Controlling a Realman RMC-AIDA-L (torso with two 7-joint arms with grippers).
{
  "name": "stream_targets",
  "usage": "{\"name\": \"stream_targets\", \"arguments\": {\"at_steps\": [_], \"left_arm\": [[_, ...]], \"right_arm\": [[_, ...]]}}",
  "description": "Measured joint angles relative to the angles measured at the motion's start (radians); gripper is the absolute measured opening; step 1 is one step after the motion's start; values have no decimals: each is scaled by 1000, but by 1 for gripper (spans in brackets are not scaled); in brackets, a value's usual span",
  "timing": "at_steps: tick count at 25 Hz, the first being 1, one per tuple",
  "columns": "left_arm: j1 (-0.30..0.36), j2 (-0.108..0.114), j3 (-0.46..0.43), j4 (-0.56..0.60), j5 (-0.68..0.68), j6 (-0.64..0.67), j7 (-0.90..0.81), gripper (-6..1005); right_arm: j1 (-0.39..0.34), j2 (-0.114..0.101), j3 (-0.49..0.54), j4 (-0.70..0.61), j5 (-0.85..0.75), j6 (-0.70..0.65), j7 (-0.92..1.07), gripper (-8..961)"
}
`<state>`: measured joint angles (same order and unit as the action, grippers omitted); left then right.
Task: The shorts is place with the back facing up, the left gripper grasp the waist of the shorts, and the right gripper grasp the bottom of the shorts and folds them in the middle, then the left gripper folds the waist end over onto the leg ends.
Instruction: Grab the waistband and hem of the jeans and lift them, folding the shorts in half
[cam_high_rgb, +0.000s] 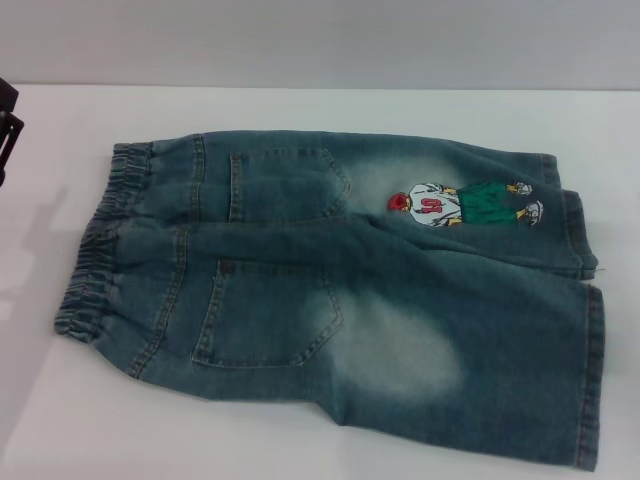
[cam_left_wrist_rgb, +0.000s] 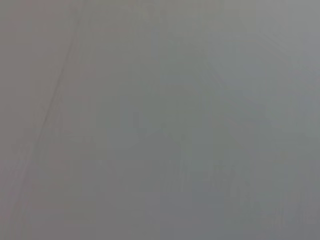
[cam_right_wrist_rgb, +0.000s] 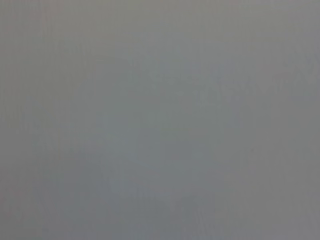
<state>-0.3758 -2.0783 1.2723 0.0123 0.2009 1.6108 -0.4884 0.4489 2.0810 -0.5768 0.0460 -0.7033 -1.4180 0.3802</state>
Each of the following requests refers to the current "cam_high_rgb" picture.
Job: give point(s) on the blue denim shorts with cartoon patch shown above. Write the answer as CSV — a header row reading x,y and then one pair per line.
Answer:
x,y
320,300

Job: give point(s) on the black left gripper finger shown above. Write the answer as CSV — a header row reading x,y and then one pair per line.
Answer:
x,y
6,97
11,140

